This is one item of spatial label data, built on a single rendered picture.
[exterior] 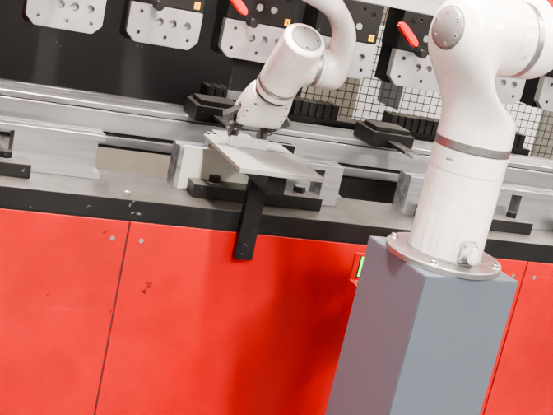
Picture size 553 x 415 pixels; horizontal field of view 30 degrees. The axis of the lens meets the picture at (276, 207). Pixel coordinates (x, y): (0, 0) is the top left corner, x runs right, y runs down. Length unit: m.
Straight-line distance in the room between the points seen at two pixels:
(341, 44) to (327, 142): 0.64
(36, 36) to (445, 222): 1.35
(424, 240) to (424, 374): 0.21
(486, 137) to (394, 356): 0.37
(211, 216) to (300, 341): 0.38
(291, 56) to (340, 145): 0.70
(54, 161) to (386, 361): 0.86
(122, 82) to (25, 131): 0.61
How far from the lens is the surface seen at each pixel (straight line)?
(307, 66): 1.98
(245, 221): 2.15
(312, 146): 2.60
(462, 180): 1.61
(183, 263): 2.17
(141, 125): 2.45
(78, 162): 2.18
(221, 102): 2.45
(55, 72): 2.67
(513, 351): 2.61
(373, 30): 2.29
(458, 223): 1.63
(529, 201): 2.62
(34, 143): 2.15
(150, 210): 2.11
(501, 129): 1.61
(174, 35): 2.14
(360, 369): 1.73
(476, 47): 1.53
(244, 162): 2.04
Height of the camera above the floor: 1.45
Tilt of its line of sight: 15 degrees down
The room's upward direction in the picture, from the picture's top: 13 degrees clockwise
